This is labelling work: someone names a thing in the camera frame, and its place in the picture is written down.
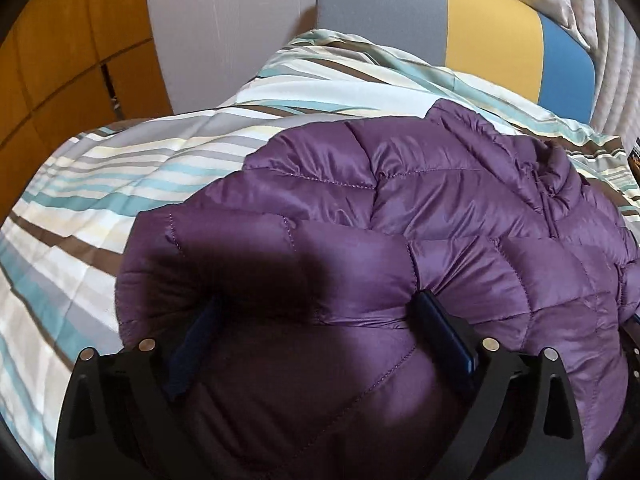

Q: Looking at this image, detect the purple quilted down jacket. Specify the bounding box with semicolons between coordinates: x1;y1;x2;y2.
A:
115;100;639;479

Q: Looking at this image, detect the striped bed duvet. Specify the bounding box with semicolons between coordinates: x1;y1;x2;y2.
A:
1;29;639;478

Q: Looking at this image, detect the wooden wardrobe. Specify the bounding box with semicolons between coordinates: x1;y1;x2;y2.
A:
1;0;172;214

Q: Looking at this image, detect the grey yellow blue headboard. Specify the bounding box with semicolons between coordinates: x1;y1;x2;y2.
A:
316;0;596;122

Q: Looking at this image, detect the white patterned curtain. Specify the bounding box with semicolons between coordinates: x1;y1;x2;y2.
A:
520;0;640;152

